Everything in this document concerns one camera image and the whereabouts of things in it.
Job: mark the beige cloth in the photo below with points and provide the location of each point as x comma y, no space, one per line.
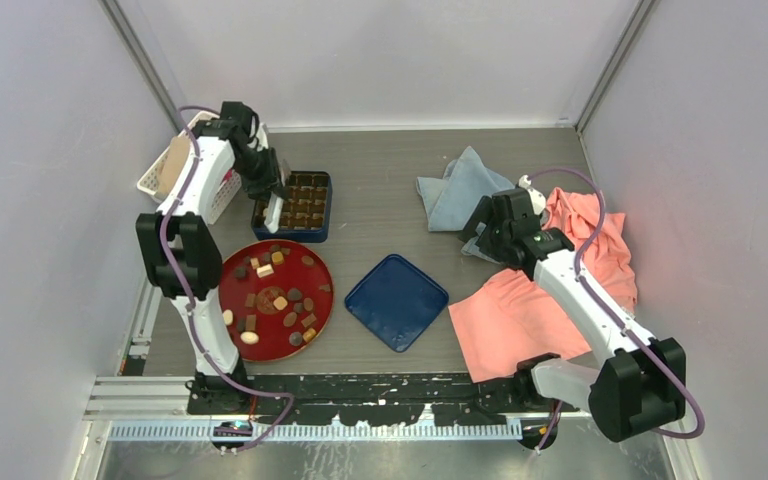
175,159

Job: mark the blue chocolate tin box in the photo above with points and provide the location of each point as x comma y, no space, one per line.
305,216

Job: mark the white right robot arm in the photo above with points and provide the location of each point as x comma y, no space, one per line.
639,385

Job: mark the caramel cube chocolate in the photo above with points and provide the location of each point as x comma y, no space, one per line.
309,335

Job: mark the white square chocolate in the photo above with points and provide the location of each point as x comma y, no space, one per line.
265,271

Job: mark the pink cloth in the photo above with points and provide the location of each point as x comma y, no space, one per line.
510,319

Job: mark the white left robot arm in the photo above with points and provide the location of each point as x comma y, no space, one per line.
179,253

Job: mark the tan round chocolate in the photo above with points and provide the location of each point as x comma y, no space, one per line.
280,303

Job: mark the blue tin lid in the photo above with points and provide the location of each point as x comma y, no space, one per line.
396,302

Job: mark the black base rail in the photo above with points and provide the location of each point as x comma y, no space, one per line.
376,399

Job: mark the red round tray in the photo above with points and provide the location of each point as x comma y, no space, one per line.
301,276

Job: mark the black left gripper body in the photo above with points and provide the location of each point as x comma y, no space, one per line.
258,171

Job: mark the light blue denim cloth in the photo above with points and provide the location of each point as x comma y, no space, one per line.
450,201

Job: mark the metal tongs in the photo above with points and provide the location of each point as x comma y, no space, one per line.
273,213

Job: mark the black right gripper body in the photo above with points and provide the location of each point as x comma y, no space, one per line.
493,236

